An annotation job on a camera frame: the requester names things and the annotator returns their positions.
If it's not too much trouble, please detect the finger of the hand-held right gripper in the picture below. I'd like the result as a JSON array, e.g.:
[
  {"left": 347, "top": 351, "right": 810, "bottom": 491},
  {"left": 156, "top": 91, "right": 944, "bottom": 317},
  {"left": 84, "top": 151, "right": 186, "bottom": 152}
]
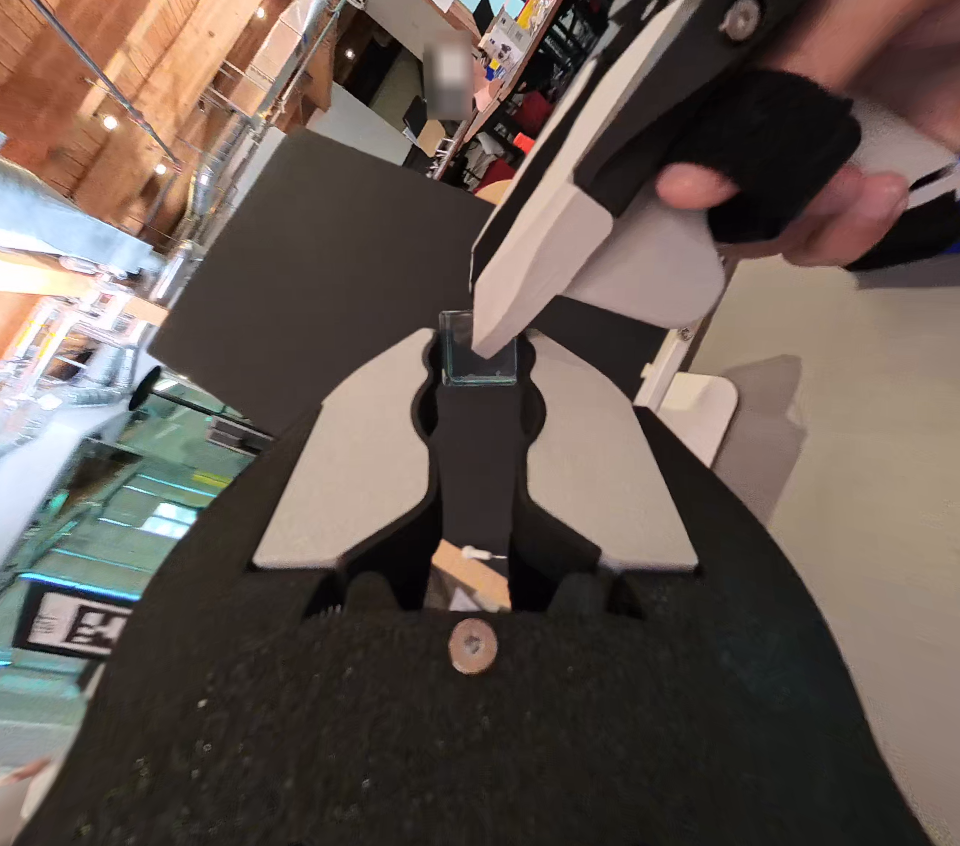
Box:
[
  {"left": 468, "top": 0, "right": 690, "bottom": 295},
  {"left": 471, "top": 180, "right": 620, "bottom": 361}
]

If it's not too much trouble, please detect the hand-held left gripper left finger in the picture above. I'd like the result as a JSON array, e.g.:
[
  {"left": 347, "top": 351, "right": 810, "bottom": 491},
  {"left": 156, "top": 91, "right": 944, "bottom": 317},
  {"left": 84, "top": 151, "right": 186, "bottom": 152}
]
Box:
[{"left": 251, "top": 328, "right": 444, "bottom": 573}]

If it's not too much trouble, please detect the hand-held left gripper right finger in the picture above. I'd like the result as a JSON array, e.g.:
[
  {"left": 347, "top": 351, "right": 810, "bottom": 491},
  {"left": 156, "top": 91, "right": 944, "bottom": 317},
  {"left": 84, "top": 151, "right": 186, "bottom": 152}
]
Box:
[{"left": 512, "top": 328, "right": 702, "bottom": 573}]

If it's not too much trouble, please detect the clear glass cube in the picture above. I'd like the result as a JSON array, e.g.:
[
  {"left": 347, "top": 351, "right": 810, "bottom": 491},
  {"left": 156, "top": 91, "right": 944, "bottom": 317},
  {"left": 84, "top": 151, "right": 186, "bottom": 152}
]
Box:
[{"left": 437, "top": 309, "right": 520, "bottom": 387}]

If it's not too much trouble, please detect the wood-framed black board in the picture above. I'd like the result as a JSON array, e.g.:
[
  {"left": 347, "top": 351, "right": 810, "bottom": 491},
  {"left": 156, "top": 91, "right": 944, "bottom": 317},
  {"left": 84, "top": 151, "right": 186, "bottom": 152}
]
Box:
[{"left": 150, "top": 127, "right": 670, "bottom": 607}]

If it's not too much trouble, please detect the black floor lamp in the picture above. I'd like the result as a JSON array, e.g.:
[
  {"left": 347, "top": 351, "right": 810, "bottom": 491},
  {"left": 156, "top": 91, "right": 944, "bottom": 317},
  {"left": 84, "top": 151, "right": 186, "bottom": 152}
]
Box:
[{"left": 127, "top": 364, "right": 252, "bottom": 423}]

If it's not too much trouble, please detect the framed black-white marker sign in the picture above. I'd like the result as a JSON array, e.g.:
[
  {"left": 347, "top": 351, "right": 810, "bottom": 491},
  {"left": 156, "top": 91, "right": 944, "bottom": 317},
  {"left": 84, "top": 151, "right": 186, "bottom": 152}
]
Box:
[{"left": 13, "top": 591, "right": 136, "bottom": 659}]

